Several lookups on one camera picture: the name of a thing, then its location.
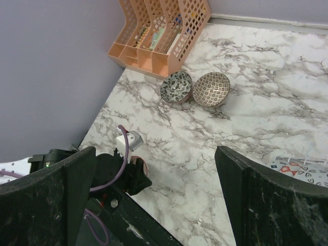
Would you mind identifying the blue triangle pattern bowl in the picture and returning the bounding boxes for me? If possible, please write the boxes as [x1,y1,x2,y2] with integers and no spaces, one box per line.
[294,164,327,188]

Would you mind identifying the orange plastic desk organizer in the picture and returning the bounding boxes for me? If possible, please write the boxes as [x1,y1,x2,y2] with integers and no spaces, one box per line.
[108,0,212,79]

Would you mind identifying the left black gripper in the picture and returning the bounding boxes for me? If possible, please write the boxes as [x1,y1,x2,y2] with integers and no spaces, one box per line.
[91,150,152,196]

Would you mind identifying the brown tile pattern bowl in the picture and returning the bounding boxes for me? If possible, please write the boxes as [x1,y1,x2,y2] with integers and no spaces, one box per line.
[193,72,231,107]

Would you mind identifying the blue floral pattern bowl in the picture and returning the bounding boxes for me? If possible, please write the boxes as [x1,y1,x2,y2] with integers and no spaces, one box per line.
[269,160,286,172]

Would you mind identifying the white wire dish rack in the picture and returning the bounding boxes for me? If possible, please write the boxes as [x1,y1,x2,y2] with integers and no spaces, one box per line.
[273,156,327,168]

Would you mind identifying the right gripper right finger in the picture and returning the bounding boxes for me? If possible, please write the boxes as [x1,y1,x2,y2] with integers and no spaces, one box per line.
[215,146,327,245]

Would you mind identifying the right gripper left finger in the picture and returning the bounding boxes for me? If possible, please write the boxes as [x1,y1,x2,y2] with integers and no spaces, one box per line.
[1,147,96,245]

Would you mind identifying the red geometric pattern bowl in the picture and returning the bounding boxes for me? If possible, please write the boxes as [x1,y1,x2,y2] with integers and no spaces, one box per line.
[279,162,303,177]

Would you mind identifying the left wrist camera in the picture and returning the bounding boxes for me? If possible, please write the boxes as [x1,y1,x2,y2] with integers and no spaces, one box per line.
[116,131,144,162]

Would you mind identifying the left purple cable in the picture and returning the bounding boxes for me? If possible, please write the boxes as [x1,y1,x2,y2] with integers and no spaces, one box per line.
[0,125,129,245]

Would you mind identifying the items in organizer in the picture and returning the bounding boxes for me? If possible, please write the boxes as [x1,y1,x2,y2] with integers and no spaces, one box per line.
[132,1,211,57]

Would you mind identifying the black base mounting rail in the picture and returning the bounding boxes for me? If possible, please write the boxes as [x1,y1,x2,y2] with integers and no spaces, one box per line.
[76,185,182,245]

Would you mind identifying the green leaf pattern bowl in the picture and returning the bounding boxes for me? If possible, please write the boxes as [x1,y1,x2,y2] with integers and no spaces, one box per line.
[160,71,193,104]

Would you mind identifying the red circle pattern bowl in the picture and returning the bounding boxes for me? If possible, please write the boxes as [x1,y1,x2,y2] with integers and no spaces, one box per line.
[131,155,149,177]

